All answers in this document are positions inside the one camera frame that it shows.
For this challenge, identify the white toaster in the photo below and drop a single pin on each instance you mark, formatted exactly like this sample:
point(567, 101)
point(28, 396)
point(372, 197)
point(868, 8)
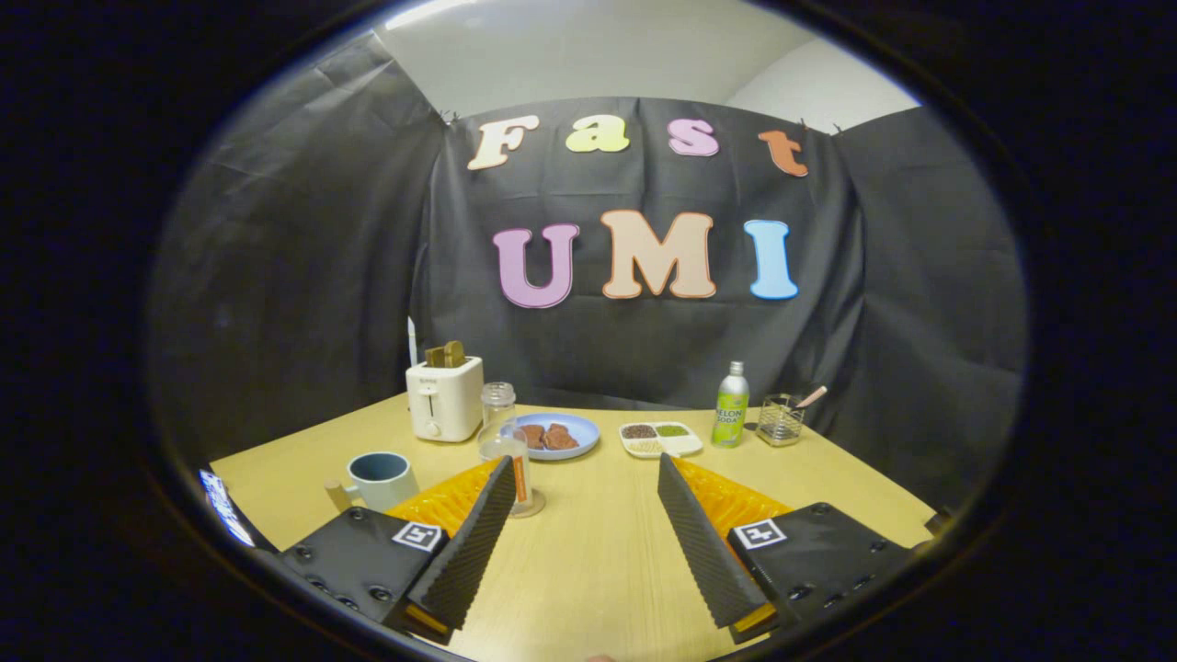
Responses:
point(446, 405)

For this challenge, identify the blue plate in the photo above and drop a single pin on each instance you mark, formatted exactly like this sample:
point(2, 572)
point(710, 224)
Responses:
point(585, 432)

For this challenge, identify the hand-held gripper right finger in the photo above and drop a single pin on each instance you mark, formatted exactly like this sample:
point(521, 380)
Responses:
point(701, 542)

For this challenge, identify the clear utensil holder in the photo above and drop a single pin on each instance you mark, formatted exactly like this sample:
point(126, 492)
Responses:
point(780, 425)

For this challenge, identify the toast slices in toaster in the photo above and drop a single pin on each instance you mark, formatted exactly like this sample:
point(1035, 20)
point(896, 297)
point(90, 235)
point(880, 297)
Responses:
point(448, 354)

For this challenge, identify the white rod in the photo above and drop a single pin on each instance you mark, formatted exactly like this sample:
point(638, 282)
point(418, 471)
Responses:
point(412, 342)

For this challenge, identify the white divided dish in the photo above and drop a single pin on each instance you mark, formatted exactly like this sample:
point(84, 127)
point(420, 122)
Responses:
point(685, 445)

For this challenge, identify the white cup blue inside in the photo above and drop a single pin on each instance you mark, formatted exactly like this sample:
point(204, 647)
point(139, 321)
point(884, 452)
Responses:
point(382, 485)

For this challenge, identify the round coaster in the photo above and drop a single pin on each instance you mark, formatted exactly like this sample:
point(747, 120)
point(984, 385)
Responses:
point(536, 506)

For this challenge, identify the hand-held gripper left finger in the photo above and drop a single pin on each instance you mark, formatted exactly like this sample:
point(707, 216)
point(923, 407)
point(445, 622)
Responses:
point(478, 533)

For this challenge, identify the black backdrop cloth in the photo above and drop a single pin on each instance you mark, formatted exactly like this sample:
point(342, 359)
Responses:
point(303, 276)

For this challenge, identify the brown meat piece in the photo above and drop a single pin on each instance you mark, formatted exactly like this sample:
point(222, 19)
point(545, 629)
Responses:
point(531, 436)
point(559, 438)

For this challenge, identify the wooden table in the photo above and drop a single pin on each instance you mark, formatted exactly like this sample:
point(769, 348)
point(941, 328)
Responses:
point(598, 552)

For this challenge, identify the clear glass juice bottle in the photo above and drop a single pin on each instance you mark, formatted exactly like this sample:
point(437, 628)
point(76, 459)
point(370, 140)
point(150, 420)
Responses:
point(502, 439)

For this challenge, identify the green soda bottle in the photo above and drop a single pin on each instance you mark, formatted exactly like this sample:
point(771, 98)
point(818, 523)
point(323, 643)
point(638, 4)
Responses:
point(730, 412)

